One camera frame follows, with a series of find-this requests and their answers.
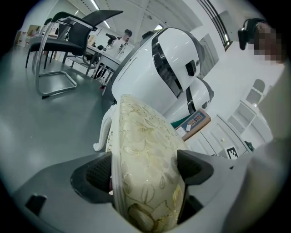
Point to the white desk with hutch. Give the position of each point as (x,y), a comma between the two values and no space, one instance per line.
(218,136)

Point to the person's light shirt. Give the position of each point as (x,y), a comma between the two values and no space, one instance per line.
(279,109)

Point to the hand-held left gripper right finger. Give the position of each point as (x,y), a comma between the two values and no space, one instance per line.
(211,182)

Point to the white table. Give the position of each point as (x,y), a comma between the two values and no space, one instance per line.
(104,55)

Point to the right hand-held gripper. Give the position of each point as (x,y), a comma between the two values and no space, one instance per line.
(232,153)

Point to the black head-mounted camera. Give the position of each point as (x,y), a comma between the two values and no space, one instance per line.
(244,36)

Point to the black window frame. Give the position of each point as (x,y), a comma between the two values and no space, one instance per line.
(218,20)

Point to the white shelf cabinet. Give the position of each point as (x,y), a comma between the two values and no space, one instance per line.
(250,113)

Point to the green pouch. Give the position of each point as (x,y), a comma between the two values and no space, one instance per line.
(249,146)

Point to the black office chair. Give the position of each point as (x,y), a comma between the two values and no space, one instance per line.
(75,43)

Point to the cream upholstered stool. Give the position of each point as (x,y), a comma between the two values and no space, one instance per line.
(145,148)

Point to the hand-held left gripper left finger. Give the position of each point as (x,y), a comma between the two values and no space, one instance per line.
(68,186)

